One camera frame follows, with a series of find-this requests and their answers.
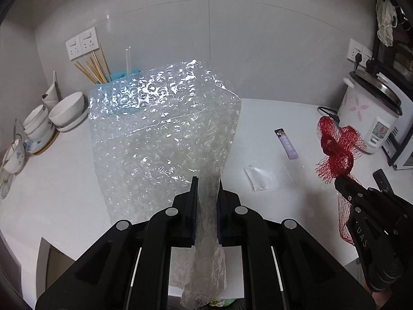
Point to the wall socket panel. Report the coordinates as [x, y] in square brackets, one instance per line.
[82, 44]
[357, 48]

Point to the wooden chopsticks bundle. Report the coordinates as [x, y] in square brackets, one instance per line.
[95, 67]

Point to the blue chopstick holder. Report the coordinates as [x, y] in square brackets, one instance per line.
[114, 95]

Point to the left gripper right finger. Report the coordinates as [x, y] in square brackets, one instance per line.
[284, 267]

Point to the purple sachet packet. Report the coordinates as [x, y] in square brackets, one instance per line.
[287, 145]

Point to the white microwave oven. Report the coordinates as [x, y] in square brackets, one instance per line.
[398, 146]

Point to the person right hand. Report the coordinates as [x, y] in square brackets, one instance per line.
[398, 296]

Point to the white bowl on plate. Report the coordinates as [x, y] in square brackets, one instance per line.
[70, 112]

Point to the left wall socket panel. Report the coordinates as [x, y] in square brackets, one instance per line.
[82, 44]

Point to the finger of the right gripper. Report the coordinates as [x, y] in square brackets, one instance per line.
[346, 187]

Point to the stacked white bowls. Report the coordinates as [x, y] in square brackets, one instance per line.
[39, 130]

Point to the white rice cooker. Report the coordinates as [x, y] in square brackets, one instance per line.
[369, 106]

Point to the clear bubble wrap sheet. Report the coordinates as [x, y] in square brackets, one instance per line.
[181, 126]

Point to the patterned small bowl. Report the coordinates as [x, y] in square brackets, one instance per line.
[14, 158]

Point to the red mesh net bag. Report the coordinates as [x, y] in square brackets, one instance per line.
[341, 147]

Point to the yellow snack packet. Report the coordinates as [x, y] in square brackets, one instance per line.
[221, 302]

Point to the hanging white cloth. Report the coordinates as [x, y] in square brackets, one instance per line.
[386, 21]

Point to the right wall socket panel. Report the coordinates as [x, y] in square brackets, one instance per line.
[357, 48]

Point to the clear small plastic bag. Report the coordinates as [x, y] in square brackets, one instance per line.
[261, 179]

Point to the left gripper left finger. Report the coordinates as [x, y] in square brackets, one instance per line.
[128, 266]

